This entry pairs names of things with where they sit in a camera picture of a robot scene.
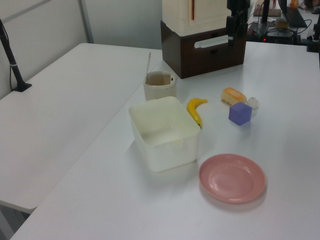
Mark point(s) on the dark Franka gripper body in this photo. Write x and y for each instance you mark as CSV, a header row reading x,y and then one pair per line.
x,y
237,5

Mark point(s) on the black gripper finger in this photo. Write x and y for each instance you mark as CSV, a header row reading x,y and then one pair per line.
x,y
241,23
231,27

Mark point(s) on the white paper ball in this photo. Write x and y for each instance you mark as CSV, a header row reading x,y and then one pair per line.
x,y
252,103

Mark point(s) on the small white swing-lid trash can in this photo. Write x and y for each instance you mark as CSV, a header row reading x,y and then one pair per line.
x,y
160,91

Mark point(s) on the black upright stand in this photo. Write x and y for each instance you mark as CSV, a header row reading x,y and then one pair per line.
x,y
265,10

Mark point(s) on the small brown object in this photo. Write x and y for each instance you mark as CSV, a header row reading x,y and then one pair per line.
x,y
281,23

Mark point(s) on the black electronics box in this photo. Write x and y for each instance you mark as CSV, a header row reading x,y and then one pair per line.
x,y
280,37

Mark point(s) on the dark brown drawer box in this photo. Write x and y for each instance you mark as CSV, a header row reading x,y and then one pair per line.
x,y
200,60

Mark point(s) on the black laptop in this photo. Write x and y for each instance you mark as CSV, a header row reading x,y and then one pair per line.
x,y
293,15

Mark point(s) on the cream toy fridge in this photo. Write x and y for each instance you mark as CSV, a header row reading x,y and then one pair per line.
x,y
175,15

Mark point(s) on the toasted toy bread piece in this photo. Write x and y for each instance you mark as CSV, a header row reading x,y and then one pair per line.
x,y
232,96

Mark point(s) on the purple cube block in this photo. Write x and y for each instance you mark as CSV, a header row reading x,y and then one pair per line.
x,y
238,113

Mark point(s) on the yellow toy banana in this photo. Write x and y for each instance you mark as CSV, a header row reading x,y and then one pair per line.
x,y
193,110

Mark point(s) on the white plastic storage container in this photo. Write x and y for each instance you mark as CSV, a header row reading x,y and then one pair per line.
x,y
170,155

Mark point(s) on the pink plastic plate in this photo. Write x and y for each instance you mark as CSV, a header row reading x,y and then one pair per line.
x,y
232,178

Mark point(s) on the black clamp mount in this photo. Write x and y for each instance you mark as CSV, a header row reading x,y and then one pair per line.
x,y
313,42

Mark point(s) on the black camera stand pole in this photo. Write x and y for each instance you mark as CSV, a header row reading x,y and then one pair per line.
x,y
15,70

